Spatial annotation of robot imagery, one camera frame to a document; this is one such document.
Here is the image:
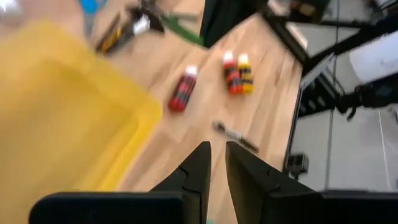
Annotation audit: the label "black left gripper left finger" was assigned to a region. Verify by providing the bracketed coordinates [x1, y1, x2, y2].
[29, 141, 212, 224]

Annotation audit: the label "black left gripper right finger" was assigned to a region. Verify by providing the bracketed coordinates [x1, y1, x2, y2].
[226, 141, 398, 224]

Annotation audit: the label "green-handled scissors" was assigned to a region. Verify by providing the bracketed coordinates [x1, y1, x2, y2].
[160, 14, 206, 48]

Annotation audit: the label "orange paint bottle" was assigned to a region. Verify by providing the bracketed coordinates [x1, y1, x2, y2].
[221, 50, 244, 96]

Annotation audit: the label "yellow paint bottle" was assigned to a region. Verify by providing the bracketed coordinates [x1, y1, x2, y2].
[237, 52, 255, 96]

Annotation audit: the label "black paintbrush silver ferrule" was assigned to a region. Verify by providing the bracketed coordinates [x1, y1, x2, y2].
[212, 120, 261, 154]

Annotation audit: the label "wide-headed black paintbrush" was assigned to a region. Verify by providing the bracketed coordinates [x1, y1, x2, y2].
[124, 5, 166, 37]

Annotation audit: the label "red paint bottle white cap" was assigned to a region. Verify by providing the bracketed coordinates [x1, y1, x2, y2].
[167, 64, 199, 113]

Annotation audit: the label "paintbrush with yellow ferrule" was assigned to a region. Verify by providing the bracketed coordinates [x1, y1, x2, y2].
[94, 12, 132, 56]

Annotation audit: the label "black metal stand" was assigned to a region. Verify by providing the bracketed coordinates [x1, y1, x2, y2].
[306, 14, 398, 68]

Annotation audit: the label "yellow translucent plastic tray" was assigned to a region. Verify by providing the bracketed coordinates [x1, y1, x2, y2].
[0, 18, 164, 224]

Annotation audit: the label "blue plastic bin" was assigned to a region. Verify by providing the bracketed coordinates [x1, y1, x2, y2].
[76, 0, 109, 15]

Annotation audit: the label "white paper sheet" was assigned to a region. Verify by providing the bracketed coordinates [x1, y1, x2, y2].
[348, 30, 398, 83]

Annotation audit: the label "black aluminium table frame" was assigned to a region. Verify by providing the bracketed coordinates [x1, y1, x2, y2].
[261, 8, 312, 65]

